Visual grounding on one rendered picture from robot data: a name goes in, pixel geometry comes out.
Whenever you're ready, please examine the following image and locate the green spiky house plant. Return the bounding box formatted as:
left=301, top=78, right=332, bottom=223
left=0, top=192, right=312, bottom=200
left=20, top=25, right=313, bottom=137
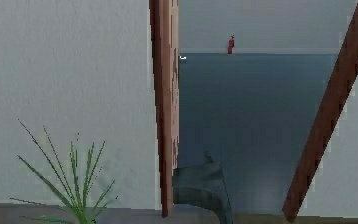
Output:
left=8, top=119, right=119, bottom=224

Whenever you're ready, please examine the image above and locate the red fire extinguisher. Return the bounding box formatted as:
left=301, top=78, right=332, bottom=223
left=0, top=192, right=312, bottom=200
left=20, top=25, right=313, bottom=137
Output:
left=227, top=34, right=236, bottom=55

